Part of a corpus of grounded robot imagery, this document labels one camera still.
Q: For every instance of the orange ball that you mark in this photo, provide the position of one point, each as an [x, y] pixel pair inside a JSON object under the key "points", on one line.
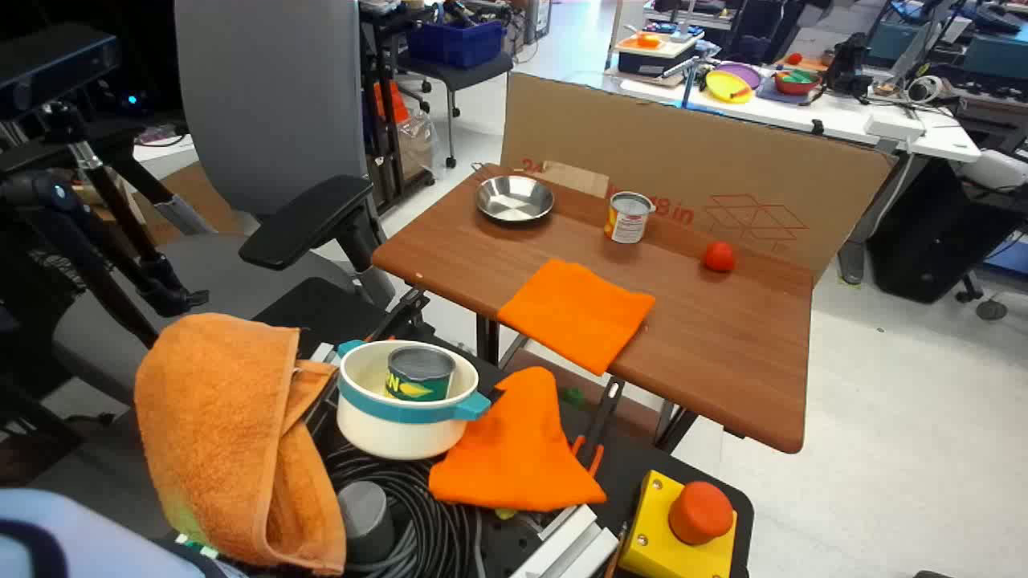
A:
{"points": [[719, 259]]}

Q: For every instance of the orange square cloth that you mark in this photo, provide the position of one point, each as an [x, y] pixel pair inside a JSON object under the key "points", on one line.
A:
{"points": [[576, 314]]}

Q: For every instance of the shallow metal bowl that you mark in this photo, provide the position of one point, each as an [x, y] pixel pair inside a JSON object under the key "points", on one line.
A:
{"points": [[515, 201]]}

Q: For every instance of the teal and yellow can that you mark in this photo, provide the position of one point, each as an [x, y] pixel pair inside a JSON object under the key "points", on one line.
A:
{"points": [[418, 375]]}

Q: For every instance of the small glass cup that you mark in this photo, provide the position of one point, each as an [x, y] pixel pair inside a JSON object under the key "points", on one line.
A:
{"points": [[627, 218]]}

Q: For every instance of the orange crumpled cloth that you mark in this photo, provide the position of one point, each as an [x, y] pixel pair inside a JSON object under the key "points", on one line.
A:
{"points": [[520, 450]]}

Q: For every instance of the white pot with teal band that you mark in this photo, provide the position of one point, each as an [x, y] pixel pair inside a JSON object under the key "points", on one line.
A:
{"points": [[404, 423]]}

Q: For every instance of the cardboard panel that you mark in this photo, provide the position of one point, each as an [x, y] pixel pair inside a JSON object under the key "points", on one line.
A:
{"points": [[664, 150]]}

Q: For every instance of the brown wooden table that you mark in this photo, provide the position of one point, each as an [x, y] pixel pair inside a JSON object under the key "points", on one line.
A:
{"points": [[719, 332]]}

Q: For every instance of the black chair armrest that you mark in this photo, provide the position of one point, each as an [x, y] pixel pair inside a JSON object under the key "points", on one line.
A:
{"points": [[308, 218]]}

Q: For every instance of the blue storage bin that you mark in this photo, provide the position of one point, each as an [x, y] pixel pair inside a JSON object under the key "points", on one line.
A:
{"points": [[459, 42]]}

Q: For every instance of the aluminium profile bar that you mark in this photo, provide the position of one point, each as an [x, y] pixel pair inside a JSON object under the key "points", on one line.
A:
{"points": [[567, 545]]}

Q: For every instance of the grey cylinder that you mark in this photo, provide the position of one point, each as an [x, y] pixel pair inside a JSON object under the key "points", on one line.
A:
{"points": [[364, 517]]}

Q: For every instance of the yellow emergency stop box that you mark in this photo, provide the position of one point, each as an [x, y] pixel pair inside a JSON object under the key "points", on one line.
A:
{"points": [[651, 545]]}

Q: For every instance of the red emergency stop button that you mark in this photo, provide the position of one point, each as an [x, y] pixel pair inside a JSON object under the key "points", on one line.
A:
{"points": [[703, 511]]}

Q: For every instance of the yellow plate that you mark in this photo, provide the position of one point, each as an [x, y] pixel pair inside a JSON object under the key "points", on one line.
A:
{"points": [[726, 85]]}

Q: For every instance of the grey chair backrest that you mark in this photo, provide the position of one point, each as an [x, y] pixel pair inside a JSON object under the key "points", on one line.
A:
{"points": [[268, 98]]}

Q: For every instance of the large orange towel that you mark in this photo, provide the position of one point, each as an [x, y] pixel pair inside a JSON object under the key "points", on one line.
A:
{"points": [[221, 427]]}

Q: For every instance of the red bowl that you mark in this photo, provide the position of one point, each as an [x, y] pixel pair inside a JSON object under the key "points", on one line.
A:
{"points": [[796, 81]]}

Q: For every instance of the black tripod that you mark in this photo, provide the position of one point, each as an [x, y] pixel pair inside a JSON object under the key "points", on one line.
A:
{"points": [[108, 202]]}

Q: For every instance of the black office chair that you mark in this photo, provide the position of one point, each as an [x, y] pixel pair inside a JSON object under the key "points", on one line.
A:
{"points": [[937, 235]]}

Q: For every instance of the white and blue device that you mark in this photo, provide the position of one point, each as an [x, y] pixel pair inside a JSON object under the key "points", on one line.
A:
{"points": [[66, 533]]}

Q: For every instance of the black camera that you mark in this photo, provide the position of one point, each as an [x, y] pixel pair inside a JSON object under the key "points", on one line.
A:
{"points": [[51, 66]]}

